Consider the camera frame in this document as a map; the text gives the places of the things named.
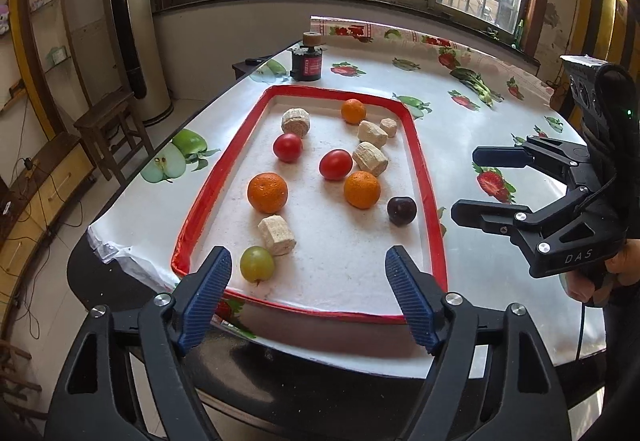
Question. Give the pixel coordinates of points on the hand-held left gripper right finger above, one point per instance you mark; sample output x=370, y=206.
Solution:
x=415, y=301

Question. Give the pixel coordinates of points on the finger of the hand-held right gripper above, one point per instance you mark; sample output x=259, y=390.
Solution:
x=500, y=157
x=485, y=216

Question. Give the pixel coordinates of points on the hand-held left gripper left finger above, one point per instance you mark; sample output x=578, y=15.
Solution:
x=205, y=301

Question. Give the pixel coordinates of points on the green plum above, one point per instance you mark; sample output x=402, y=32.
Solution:
x=257, y=263

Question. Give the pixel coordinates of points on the dark purple plum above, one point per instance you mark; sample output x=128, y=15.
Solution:
x=401, y=210

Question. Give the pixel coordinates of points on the red rimmed white tray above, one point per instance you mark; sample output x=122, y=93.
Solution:
x=325, y=271

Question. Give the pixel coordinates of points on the small beige pressed wood cylinder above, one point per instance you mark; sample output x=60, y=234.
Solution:
x=389, y=127

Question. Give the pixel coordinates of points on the orange mandarin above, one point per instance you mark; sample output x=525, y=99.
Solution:
x=362, y=189
x=354, y=111
x=267, y=192

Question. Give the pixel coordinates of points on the red tomato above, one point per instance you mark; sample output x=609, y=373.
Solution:
x=335, y=164
x=287, y=147

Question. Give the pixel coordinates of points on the large beige pressed wood cylinder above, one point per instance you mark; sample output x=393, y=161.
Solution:
x=296, y=122

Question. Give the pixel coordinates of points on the person's right forearm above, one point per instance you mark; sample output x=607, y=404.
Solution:
x=622, y=361

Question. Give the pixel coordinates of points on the person's right hand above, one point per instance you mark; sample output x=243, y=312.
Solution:
x=627, y=263

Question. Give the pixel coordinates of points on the fruit printed tablecloth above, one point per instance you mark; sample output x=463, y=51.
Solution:
x=475, y=271

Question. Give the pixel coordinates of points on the green bottle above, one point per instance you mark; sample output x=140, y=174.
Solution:
x=520, y=33

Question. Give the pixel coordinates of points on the low wooden cabinet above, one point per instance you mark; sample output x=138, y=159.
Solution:
x=55, y=181

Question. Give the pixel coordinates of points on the black jar with red label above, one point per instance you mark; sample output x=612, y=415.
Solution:
x=307, y=66

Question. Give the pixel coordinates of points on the wooden stool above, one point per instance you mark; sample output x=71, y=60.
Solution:
x=107, y=108

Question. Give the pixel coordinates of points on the small black remote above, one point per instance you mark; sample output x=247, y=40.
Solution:
x=255, y=61

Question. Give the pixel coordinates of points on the small green white box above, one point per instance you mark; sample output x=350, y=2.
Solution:
x=56, y=55

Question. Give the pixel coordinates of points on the purple plush toy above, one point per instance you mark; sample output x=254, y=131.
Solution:
x=4, y=18

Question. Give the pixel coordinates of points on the yellow framed wall shelf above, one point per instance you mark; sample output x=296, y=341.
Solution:
x=25, y=56

